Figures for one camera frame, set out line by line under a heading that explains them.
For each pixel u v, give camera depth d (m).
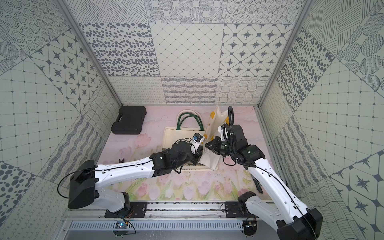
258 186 0.82
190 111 1.15
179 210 0.76
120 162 0.90
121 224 0.72
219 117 0.88
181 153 0.55
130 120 1.07
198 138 0.63
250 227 0.72
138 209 0.73
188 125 1.07
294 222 0.37
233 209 0.73
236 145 0.55
